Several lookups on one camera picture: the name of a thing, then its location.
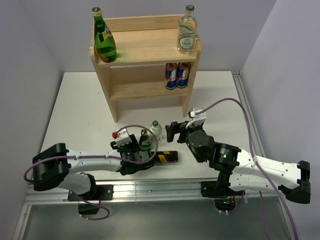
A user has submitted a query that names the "green bottle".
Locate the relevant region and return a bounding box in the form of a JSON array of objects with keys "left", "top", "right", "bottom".
[
  {"left": 91, "top": 7, "right": 117, "bottom": 63},
  {"left": 139, "top": 129, "right": 152, "bottom": 151}
]

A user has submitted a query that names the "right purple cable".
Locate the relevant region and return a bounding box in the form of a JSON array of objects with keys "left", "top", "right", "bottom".
[{"left": 196, "top": 97, "right": 300, "bottom": 240}]

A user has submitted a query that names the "blue energy drink can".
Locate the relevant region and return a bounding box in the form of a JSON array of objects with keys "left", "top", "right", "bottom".
[
  {"left": 176, "top": 62, "right": 190, "bottom": 89},
  {"left": 165, "top": 63, "right": 178, "bottom": 90}
]

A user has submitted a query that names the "aluminium frame rail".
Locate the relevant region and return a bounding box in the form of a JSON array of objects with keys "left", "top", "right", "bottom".
[{"left": 13, "top": 72, "right": 294, "bottom": 240}]

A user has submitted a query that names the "small clear glass bottle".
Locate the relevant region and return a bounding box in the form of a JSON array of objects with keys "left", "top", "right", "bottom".
[{"left": 149, "top": 120, "right": 162, "bottom": 143}]

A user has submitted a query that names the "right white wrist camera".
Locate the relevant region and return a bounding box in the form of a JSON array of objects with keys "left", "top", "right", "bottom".
[{"left": 185, "top": 108, "right": 207, "bottom": 129}]

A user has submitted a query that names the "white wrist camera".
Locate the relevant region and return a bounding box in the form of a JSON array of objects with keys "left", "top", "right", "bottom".
[
  {"left": 112, "top": 129, "right": 131, "bottom": 146},
  {"left": 185, "top": 108, "right": 207, "bottom": 129}
]

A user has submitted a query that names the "black gold can front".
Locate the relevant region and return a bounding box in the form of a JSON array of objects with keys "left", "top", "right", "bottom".
[{"left": 153, "top": 150, "right": 179, "bottom": 164}]

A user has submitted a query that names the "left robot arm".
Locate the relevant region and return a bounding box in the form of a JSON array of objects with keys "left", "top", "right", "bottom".
[{"left": 31, "top": 134, "right": 156, "bottom": 200}]

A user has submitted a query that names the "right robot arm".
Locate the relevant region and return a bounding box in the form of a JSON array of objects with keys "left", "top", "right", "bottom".
[{"left": 165, "top": 121, "right": 311, "bottom": 204}]

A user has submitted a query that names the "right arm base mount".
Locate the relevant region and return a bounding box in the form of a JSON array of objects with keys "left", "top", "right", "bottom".
[{"left": 200, "top": 180, "right": 245, "bottom": 216}]

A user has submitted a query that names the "right blue energy drink can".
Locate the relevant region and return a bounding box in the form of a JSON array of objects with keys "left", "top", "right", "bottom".
[{"left": 176, "top": 62, "right": 190, "bottom": 89}]

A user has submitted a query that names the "left blue energy drink can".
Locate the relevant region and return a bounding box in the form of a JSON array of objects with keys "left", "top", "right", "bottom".
[{"left": 165, "top": 63, "right": 178, "bottom": 90}]

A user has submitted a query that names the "wooden two-tier shelf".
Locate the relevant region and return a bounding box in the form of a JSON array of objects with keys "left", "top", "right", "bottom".
[{"left": 90, "top": 14, "right": 202, "bottom": 122}]

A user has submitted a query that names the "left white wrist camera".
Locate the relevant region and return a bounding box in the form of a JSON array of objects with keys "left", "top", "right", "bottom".
[{"left": 112, "top": 129, "right": 131, "bottom": 146}]

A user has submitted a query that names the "large clear soda water bottle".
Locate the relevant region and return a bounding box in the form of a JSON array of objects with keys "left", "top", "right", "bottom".
[{"left": 177, "top": 4, "right": 198, "bottom": 54}]

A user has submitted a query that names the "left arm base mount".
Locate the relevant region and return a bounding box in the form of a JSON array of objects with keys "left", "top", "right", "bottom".
[{"left": 67, "top": 184, "right": 114, "bottom": 221}]

